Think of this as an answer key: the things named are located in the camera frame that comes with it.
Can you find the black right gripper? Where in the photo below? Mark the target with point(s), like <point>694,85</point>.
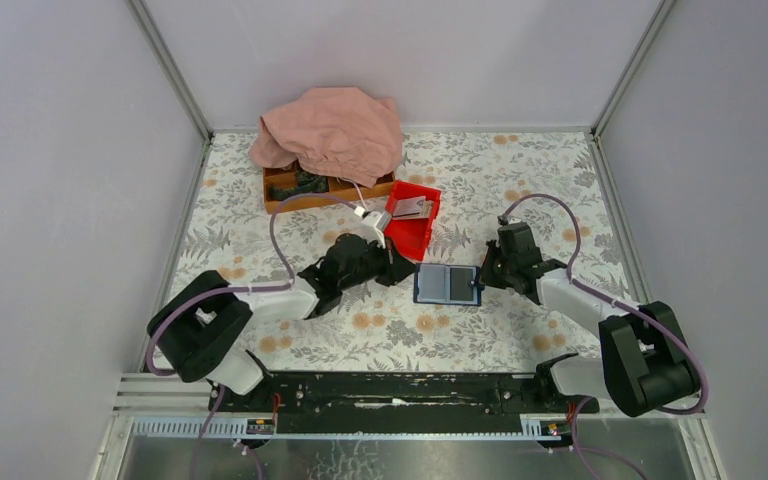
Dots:
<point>487,277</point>

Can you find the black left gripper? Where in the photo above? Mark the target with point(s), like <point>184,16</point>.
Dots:
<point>395,267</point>

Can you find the navy blue card holder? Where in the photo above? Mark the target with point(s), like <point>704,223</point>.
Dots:
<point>441,284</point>

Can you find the grey card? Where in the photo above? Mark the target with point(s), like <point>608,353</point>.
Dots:
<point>414,208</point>

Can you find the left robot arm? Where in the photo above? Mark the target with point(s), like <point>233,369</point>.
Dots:
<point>193,337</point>

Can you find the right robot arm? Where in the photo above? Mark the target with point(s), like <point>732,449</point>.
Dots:
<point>644,363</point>

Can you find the red plastic bin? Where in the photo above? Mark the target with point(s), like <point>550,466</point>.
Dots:
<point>412,237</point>

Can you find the wooden tray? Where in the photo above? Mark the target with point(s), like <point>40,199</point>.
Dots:
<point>280,185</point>

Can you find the pink cloth garment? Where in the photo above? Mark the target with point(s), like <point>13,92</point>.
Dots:
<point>339,132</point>

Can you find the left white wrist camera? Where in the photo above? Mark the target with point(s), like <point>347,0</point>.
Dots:
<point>372,224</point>

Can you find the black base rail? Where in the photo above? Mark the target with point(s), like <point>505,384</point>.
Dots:
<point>333,403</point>

